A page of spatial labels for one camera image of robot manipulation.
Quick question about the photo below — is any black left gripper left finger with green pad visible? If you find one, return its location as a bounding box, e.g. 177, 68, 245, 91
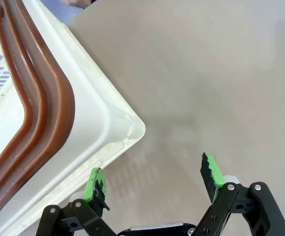
35, 167, 118, 236

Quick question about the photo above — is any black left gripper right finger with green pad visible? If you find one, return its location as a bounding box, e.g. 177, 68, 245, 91
194, 151, 285, 236

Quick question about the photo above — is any cream plastic shopping basket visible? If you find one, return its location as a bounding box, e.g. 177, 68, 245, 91
0, 0, 146, 236

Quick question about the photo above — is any person's right hand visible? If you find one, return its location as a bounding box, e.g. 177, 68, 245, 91
61, 0, 94, 8

